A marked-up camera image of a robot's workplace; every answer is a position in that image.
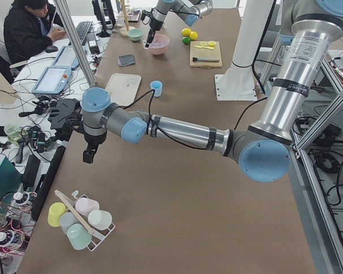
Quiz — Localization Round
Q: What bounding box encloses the oolong tea bottle left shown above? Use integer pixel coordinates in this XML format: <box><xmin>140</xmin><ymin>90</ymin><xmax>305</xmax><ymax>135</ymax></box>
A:
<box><xmin>0</xmin><ymin>229</ymin><xmax>25</xmax><ymax>248</ymax></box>

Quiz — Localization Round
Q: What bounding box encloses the whole yellow lemon lower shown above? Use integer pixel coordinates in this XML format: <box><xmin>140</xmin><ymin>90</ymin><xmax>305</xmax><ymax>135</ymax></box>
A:
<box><xmin>189</xmin><ymin>31</ymin><xmax>198</xmax><ymax>41</ymax></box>

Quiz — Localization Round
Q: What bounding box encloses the pink bowl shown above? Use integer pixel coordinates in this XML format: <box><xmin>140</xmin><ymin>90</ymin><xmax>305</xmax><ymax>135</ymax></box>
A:
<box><xmin>148</xmin><ymin>34</ymin><xmax>170</xmax><ymax>55</ymax></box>

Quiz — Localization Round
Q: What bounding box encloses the yellow cup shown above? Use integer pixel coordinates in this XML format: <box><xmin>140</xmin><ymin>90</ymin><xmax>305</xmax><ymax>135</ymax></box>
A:
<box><xmin>47</xmin><ymin>202</ymin><xmax>67</xmax><ymax>227</ymax></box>

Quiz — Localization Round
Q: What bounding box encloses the pink cup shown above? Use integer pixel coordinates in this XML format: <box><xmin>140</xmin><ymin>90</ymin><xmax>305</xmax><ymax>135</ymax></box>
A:
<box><xmin>75</xmin><ymin>197</ymin><xmax>99</xmax><ymax>217</ymax></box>

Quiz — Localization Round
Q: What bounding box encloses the mint green cup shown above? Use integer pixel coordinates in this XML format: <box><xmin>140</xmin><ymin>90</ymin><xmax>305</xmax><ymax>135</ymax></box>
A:
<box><xmin>67</xmin><ymin>223</ymin><xmax>92</xmax><ymax>250</ymax></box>

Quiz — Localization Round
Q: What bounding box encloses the yellow plastic knife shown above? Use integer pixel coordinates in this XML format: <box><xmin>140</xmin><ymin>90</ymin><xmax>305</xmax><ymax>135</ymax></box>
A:
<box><xmin>193</xmin><ymin>45</ymin><xmax>214</xmax><ymax>50</ymax></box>

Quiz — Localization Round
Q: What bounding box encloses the whole yellow lemon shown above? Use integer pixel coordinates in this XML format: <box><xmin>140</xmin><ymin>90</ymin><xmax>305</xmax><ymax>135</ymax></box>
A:
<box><xmin>181</xmin><ymin>28</ymin><xmax>192</xmax><ymax>37</ymax></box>
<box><xmin>189</xmin><ymin>31</ymin><xmax>198</xmax><ymax>41</ymax></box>

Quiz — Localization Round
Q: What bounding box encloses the light blue cup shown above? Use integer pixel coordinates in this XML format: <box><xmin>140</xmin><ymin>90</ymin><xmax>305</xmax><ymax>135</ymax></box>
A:
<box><xmin>150</xmin><ymin>80</ymin><xmax>162</xmax><ymax>97</ymax></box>

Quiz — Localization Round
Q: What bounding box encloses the mint green bowl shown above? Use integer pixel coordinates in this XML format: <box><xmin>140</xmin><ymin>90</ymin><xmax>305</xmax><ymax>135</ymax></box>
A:
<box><xmin>127</xmin><ymin>29</ymin><xmax>143</xmax><ymax>42</ymax></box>

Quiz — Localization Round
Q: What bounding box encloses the seated person in black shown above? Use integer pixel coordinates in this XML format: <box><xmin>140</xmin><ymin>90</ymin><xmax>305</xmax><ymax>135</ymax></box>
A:
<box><xmin>3</xmin><ymin>0</ymin><xmax>66</xmax><ymax>63</ymax></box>

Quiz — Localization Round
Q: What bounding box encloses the green lime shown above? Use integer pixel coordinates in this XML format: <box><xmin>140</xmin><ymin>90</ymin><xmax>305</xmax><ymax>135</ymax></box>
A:
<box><xmin>182</xmin><ymin>37</ymin><xmax>190</xmax><ymax>45</ymax></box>

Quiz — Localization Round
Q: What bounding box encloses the teach pendant near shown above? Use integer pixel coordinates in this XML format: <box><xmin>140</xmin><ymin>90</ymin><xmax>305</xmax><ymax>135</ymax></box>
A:
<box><xmin>31</xmin><ymin>66</ymin><xmax>72</xmax><ymax>95</ymax></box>

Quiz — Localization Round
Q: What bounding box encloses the oolong tea bottle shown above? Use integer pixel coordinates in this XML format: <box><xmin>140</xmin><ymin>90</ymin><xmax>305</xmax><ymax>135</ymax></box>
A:
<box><xmin>0</xmin><ymin>229</ymin><xmax>25</xmax><ymax>248</ymax></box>
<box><xmin>13</xmin><ymin>191</ymin><xmax>36</xmax><ymax>207</ymax></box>

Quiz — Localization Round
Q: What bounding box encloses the copper wire bottle rack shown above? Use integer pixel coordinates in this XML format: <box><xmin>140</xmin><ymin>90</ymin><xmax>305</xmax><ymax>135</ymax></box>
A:
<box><xmin>0</xmin><ymin>192</ymin><xmax>35</xmax><ymax>259</ymax></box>

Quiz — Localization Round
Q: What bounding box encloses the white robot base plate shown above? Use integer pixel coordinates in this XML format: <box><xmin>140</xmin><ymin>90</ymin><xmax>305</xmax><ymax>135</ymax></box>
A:
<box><xmin>214</xmin><ymin>74</ymin><xmax>257</xmax><ymax>101</ymax></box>

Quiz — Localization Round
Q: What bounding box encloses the white wire cup rack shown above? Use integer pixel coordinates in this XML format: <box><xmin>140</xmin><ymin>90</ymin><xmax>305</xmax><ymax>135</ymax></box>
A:
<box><xmin>71</xmin><ymin>190</ymin><xmax>116</xmax><ymax>252</ymax></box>

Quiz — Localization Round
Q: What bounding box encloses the teach pendant far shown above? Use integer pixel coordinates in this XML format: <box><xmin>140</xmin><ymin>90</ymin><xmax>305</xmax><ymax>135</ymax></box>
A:
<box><xmin>52</xmin><ymin>46</ymin><xmax>79</xmax><ymax>70</ymax></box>

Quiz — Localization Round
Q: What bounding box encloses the teach pendant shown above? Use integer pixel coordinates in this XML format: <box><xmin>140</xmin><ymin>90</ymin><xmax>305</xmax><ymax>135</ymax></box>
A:
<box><xmin>52</xmin><ymin>46</ymin><xmax>79</xmax><ymax>70</ymax></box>
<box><xmin>31</xmin><ymin>66</ymin><xmax>72</xmax><ymax>95</ymax></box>

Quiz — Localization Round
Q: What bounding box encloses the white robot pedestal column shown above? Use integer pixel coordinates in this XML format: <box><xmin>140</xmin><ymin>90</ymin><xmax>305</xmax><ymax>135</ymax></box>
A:
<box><xmin>231</xmin><ymin>1</ymin><xmax>276</xmax><ymax>80</ymax></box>

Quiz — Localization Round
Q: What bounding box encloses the cream rabbit serving tray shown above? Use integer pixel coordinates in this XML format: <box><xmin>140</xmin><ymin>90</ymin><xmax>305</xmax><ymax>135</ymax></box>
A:
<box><xmin>105</xmin><ymin>73</ymin><xmax>142</xmax><ymax>106</ymax></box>

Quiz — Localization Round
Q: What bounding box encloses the white cup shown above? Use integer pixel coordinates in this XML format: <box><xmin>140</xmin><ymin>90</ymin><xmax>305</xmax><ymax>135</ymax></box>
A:
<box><xmin>87</xmin><ymin>209</ymin><xmax>113</xmax><ymax>230</ymax></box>

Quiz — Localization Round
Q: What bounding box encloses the grey cup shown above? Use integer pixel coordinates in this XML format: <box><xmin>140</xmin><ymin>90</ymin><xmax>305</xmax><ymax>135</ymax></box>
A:
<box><xmin>59</xmin><ymin>211</ymin><xmax>78</xmax><ymax>235</ymax></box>

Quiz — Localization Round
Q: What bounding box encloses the black keyboard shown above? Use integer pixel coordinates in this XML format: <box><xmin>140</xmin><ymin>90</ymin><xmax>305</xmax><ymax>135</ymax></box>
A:
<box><xmin>76</xmin><ymin>21</ymin><xmax>93</xmax><ymax>46</ymax></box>

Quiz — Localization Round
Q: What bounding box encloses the oolong tea bottle right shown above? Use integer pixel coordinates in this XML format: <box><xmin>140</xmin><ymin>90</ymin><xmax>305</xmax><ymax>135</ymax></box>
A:
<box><xmin>13</xmin><ymin>191</ymin><xmax>36</xmax><ymax>207</ymax></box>

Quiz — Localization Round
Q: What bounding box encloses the wooden stand with round base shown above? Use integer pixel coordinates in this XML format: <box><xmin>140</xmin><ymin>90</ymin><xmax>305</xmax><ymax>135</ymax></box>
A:
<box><xmin>117</xmin><ymin>0</ymin><xmax>135</xmax><ymax>37</ymax></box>

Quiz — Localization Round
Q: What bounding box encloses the wooden rack handle rod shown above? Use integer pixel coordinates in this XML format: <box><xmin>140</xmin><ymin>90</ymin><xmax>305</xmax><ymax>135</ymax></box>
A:
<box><xmin>54</xmin><ymin>190</ymin><xmax>95</xmax><ymax>235</ymax></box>

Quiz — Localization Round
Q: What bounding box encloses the steel muddler black tip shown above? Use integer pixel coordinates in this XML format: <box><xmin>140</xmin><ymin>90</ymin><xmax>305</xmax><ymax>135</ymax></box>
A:
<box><xmin>192</xmin><ymin>57</ymin><xmax>220</xmax><ymax>62</ymax></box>

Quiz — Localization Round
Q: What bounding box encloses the lemon slice lower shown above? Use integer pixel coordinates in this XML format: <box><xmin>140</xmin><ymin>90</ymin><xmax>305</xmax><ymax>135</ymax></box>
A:
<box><xmin>207</xmin><ymin>41</ymin><xmax>216</xmax><ymax>47</ymax></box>

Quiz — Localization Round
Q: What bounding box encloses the whole yellow lemon upper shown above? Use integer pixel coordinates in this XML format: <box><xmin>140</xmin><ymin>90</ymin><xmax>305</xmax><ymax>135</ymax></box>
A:
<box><xmin>181</xmin><ymin>28</ymin><xmax>192</xmax><ymax>37</ymax></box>

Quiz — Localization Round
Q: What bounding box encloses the black bar at table edge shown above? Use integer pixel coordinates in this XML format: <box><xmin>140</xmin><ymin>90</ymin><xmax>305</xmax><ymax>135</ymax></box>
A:
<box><xmin>31</xmin><ymin>146</ymin><xmax>66</xmax><ymax>222</ymax></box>

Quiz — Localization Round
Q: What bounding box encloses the grey folded cloth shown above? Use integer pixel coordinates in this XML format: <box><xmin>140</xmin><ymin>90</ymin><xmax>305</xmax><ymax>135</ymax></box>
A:
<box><xmin>117</xmin><ymin>54</ymin><xmax>136</xmax><ymax>67</ymax></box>

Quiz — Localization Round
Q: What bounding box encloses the bamboo cutting board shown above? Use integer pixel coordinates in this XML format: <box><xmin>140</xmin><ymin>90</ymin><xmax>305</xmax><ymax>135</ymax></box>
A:
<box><xmin>189</xmin><ymin>41</ymin><xmax>222</xmax><ymax>68</ymax></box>

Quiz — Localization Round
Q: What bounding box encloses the aluminium frame post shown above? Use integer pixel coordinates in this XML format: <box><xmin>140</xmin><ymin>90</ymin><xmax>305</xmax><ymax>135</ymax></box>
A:
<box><xmin>54</xmin><ymin>0</ymin><xmax>95</xmax><ymax>87</ymax></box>

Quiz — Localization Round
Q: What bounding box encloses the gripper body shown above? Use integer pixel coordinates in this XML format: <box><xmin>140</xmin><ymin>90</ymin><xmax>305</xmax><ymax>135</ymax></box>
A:
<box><xmin>84</xmin><ymin>132</ymin><xmax>107</xmax><ymax>151</ymax></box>
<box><xmin>149</xmin><ymin>17</ymin><xmax>163</xmax><ymax>31</ymax></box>

